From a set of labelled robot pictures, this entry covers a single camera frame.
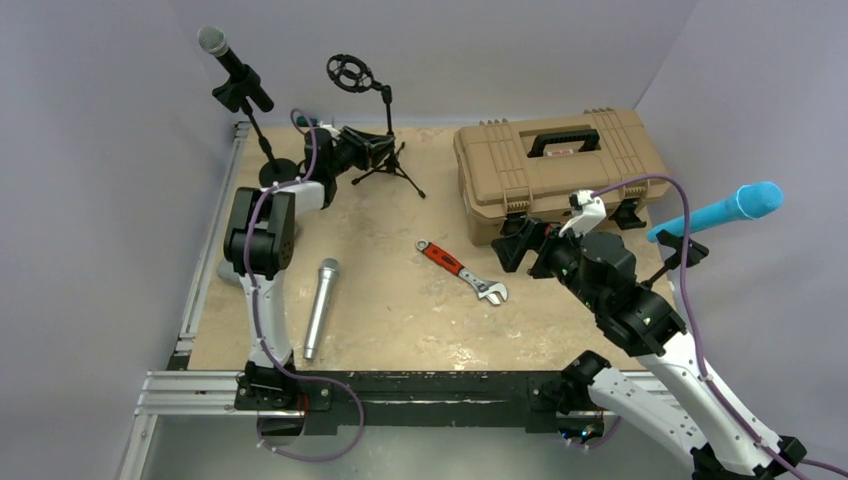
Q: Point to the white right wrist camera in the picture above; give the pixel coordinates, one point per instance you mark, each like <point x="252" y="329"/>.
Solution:
<point x="588" y="211"/>

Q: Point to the silver mesh head microphone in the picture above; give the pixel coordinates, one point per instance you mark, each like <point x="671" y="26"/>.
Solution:
<point x="328" y="275"/>

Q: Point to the black round base mic stand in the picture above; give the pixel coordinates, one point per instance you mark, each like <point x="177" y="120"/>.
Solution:
<point x="275" y="170"/>

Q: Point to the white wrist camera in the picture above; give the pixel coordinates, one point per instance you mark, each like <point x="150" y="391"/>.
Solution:
<point x="588" y="211"/>
<point x="329" y="127"/>

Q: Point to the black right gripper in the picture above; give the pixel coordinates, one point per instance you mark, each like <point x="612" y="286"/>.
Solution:
<point x="511" y="247"/>

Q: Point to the black tripod shock mount stand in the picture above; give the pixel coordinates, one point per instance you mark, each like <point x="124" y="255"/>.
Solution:
<point x="351" y="74"/>

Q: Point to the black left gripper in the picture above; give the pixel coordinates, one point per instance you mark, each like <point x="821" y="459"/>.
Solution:
<point x="371" y="151"/>

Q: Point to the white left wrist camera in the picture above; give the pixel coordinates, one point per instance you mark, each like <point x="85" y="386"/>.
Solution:
<point x="329" y="127"/>

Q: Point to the aluminium table frame rails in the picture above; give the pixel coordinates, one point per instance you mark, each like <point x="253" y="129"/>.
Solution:
<point x="178" y="391"/>

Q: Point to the red handled adjustable wrench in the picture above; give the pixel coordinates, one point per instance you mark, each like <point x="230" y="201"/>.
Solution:
<point x="495" y="293"/>

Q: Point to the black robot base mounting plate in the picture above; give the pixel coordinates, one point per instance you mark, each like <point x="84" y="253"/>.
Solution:
<point x="323" y="401"/>

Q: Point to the tan plastic tool case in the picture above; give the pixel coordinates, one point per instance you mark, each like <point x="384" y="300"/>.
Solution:
<point x="531" y="167"/>

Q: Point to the blue foam covered microphone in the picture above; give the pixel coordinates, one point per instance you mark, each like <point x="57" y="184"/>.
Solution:
<point x="747" y="203"/>

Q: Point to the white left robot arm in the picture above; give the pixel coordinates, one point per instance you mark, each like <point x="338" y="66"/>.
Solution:
<point x="259" y="244"/>

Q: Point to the black microphone with mesh head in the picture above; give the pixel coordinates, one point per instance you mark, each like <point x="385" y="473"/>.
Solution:
<point x="232" y="63"/>

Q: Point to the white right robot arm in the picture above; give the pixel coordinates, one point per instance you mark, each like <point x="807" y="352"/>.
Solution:
<point x="709" y="428"/>

